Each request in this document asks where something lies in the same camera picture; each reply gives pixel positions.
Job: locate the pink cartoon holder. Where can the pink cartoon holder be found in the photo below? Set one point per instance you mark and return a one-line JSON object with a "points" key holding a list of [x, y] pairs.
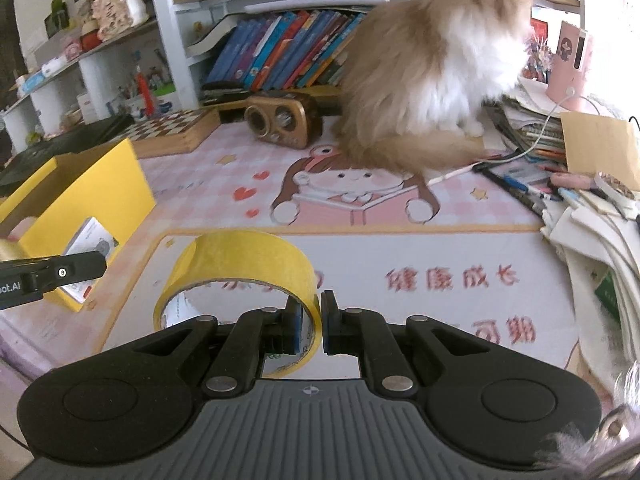
{"points": [[569, 67]]}

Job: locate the black piano keyboard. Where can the black piano keyboard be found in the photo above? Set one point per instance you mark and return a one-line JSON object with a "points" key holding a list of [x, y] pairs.
{"points": [[75, 140]]}

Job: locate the wooden retro radio speaker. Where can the wooden retro radio speaker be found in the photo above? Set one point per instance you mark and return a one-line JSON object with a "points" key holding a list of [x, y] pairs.
{"points": [[289, 119]]}

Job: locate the stack of papers and magazines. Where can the stack of papers and magazines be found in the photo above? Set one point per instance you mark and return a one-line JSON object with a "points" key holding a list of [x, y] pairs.
{"points": [[599, 245]]}

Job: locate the row of colourful books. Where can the row of colourful books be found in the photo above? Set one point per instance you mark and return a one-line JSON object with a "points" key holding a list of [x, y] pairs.
{"points": [[280, 51]]}

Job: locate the pink checked table mat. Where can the pink checked table mat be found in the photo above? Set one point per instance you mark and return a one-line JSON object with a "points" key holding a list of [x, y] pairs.
{"points": [[461, 251]]}

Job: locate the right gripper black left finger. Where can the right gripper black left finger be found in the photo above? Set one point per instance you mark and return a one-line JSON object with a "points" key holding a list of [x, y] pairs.
{"points": [[240, 360]]}

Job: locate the orange white fluffy cat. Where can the orange white fluffy cat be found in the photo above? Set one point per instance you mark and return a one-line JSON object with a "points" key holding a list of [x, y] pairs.
{"points": [[417, 74]]}

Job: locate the pink white decorative figure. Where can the pink white decorative figure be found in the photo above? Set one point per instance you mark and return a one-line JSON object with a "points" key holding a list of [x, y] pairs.
{"points": [[114, 17]]}

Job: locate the small white red box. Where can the small white red box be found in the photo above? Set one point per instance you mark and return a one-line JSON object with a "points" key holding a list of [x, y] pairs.
{"points": [[89, 249]]}

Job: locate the wooden chess board box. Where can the wooden chess board box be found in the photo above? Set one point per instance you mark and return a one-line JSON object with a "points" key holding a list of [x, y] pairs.
{"points": [[173, 134]]}

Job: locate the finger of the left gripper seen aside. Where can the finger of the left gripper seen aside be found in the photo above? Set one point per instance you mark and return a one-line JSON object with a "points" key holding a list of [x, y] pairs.
{"points": [[24, 281]]}

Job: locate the red pen bottle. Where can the red pen bottle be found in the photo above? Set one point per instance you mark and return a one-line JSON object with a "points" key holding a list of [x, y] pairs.
{"points": [[145, 92]]}

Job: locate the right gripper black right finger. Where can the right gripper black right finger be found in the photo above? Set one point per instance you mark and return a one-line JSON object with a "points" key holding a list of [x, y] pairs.
{"points": [[365, 334]]}

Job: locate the yellow tape roll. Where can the yellow tape roll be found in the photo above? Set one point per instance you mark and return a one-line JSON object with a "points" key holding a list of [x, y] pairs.
{"points": [[226, 273]]}

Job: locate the yellow cardboard box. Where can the yellow cardboard box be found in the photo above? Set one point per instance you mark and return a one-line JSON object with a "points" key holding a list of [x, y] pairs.
{"points": [[40, 218]]}

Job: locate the white bookshelf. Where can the white bookshelf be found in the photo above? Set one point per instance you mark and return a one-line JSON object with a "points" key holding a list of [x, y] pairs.
{"points": [[104, 71]]}

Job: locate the brown cardboard piece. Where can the brown cardboard piece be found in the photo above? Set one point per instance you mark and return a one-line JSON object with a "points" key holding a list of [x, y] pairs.
{"points": [[595, 143]]}

